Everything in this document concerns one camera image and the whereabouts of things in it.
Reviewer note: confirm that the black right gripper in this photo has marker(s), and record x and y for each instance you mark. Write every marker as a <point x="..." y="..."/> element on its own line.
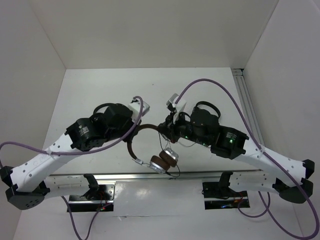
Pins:
<point x="168" y="128"/>

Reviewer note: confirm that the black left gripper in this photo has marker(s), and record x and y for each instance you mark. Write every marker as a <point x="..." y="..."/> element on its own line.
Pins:
<point x="132" y="123"/>

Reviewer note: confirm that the brown silver headphones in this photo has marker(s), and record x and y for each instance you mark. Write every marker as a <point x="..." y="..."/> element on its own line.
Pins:
<point x="160" y="159"/>

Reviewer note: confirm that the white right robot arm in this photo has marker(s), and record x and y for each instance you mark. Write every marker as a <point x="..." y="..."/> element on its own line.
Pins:
<point x="277" y="173"/>

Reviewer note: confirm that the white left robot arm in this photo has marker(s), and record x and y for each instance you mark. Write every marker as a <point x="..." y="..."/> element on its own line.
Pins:
<point x="31" y="183"/>

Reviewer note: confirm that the small black headphones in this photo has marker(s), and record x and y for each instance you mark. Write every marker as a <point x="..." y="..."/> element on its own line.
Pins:
<point x="104" y="113"/>

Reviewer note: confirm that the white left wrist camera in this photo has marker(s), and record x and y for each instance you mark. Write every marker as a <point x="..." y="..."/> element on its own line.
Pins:
<point x="136" y="105"/>

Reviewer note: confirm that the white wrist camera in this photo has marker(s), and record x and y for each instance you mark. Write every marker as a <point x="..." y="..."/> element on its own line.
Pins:
<point x="136" y="105"/>
<point x="176" y="105"/>

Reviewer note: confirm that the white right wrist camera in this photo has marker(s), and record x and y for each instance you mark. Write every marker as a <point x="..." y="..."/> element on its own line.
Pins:
<point x="176" y="105"/>

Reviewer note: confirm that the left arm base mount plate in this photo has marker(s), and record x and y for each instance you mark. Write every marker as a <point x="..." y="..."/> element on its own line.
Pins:
<point x="102" y="200"/>

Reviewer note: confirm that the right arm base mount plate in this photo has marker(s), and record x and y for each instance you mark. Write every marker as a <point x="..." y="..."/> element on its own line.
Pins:
<point x="216" y="198"/>

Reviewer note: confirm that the aluminium side rail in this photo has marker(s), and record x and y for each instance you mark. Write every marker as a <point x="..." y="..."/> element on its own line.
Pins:
<point x="246" y="104"/>

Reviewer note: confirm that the aluminium table rail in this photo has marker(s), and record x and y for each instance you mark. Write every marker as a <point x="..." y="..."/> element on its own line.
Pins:
<point x="206" y="176"/>

